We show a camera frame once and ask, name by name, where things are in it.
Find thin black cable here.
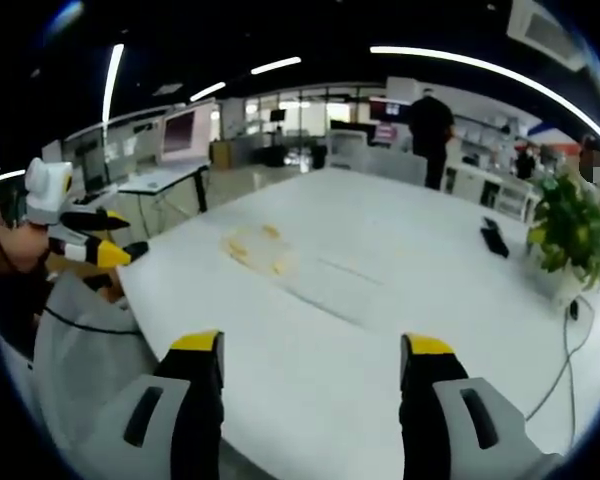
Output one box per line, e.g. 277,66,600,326
40,305,142,336

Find large white-framed monitor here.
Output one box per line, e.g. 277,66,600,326
159,101,217,168

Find ceiling light strip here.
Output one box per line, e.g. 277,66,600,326
250,56,303,76
189,81,227,103
101,43,126,125

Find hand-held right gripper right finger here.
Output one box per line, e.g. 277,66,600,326
398,332,564,480

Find flat black device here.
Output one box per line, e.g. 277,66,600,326
480,215,511,259

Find wall-mounted screen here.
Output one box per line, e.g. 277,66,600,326
368,96,412,122

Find translucent plastic buckle part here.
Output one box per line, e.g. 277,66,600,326
249,243,297,278

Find clear plastic bag with snacks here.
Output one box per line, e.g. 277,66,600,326
219,223,283,262

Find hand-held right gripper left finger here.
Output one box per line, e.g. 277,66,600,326
77,329,226,480

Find ceiling air conditioner vent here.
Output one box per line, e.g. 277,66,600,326
506,0,587,72

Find white side desk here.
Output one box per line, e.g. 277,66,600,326
116,163,212,237

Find green potted plant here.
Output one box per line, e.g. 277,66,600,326
523,171,600,307

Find white cable with black plug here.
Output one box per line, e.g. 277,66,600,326
523,294,597,422

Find long curved ceiling light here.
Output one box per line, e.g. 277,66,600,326
369,45,600,157

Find person's light grey clothing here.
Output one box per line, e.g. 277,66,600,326
0,270,159,454

